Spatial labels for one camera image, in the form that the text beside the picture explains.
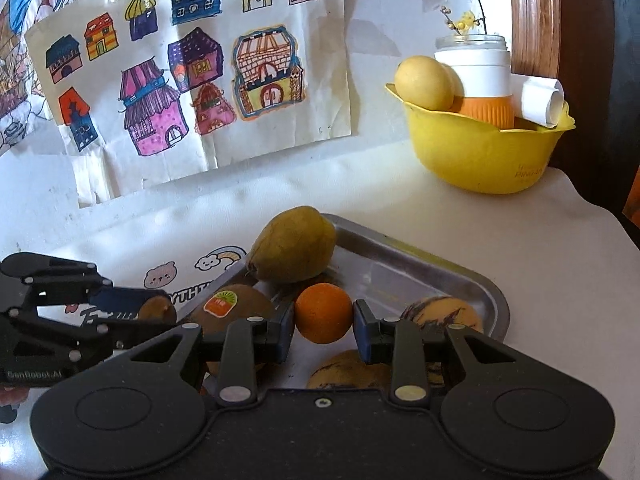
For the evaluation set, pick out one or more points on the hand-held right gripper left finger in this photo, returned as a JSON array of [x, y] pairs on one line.
[[284, 332]]

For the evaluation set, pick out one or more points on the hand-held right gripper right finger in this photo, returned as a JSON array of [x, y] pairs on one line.
[[365, 332]]

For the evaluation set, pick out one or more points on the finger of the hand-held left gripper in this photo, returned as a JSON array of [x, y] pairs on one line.
[[125, 337], [120, 302]]

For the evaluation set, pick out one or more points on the small brown fruit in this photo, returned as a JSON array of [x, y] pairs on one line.
[[157, 310]]

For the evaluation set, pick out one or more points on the striped pepino melon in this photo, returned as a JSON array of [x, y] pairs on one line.
[[440, 312], [345, 370]]

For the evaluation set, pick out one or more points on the orange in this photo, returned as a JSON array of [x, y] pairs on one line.
[[322, 312]]

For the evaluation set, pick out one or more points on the brown kiwi with sticker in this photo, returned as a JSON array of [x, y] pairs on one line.
[[245, 305]]

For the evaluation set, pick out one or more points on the stainless steel tray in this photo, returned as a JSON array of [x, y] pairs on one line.
[[400, 270]]

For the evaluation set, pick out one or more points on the yellow-green pear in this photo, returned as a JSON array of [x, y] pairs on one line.
[[292, 245]]

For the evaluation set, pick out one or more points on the cartoon printed table mat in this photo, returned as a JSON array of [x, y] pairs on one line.
[[220, 260]]

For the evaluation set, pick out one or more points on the paper drawing of colourful houses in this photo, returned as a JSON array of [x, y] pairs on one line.
[[220, 145]]

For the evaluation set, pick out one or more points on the yellow plastic bowl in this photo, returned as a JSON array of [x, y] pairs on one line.
[[475, 155]]

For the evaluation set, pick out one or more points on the yellow round fruit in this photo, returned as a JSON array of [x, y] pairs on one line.
[[457, 87], [422, 82]]

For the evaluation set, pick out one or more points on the white cup with orange sleeve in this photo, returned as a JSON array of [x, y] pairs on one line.
[[482, 75]]

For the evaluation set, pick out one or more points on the rolled white paper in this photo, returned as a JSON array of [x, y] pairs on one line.
[[540, 100]]

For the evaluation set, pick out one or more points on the glass jar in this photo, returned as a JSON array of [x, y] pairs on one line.
[[470, 41]]

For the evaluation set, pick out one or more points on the yellow flower sprig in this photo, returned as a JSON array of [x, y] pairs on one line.
[[470, 20]]

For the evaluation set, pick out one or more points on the brown wooden frame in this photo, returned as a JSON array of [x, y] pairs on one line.
[[535, 15]]

